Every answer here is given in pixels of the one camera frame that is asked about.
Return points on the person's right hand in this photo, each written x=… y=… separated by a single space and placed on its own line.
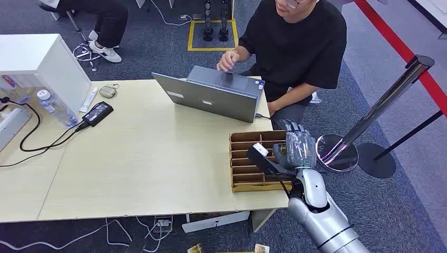
x=227 y=62

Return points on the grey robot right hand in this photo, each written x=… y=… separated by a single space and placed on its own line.
x=300 y=150

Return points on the person's left hand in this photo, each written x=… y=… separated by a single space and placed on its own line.
x=272 y=109

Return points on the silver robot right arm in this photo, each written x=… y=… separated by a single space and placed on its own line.
x=319 y=216

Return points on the person's right forearm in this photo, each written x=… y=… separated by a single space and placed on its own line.
x=241 y=54

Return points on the person's left forearm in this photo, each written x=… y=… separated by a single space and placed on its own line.
x=295 y=96

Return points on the cardboard divided card box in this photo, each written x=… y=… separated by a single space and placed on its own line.
x=244 y=167

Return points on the person at desk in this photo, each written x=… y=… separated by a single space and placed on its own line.
x=297 y=45

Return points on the yellow card on floor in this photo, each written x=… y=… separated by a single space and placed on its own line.
x=262 y=248
x=195 y=249

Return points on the person on stool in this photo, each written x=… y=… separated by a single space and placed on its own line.
x=104 y=21

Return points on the grey open laptop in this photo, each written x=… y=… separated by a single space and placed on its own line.
x=213 y=97

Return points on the black robot leg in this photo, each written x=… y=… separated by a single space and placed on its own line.
x=208 y=21
x=224 y=21

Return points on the yellow floor tape square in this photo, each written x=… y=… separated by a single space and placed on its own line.
x=190 y=38

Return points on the wooden table leg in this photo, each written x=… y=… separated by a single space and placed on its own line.
x=262 y=218

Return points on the white board under table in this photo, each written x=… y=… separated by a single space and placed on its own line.
x=216 y=221

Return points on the grey earbuds case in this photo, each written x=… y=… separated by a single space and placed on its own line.
x=107 y=92

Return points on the black power adapter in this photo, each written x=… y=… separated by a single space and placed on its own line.
x=97 y=113

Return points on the metal stool base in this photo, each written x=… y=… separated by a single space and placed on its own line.
x=85 y=52

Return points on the white tube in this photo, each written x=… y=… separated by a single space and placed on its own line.
x=89 y=99

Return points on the red barrier belt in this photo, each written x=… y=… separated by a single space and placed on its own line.
x=405 y=50

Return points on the grey floor power socket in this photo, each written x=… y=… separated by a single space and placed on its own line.
x=163 y=224

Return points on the clear plastic water bottle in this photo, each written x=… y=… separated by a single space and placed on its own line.
x=57 y=110

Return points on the white cabinet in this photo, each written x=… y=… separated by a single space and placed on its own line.
x=42 y=63

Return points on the clear plastic bag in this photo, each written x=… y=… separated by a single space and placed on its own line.
x=12 y=89

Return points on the white power strip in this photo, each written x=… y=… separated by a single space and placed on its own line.
x=12 y=125

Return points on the black wrist camera, pale box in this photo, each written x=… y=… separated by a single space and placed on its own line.
x=265 y=161

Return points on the chrome stanchion post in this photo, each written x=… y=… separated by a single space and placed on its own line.
x=377 y=111

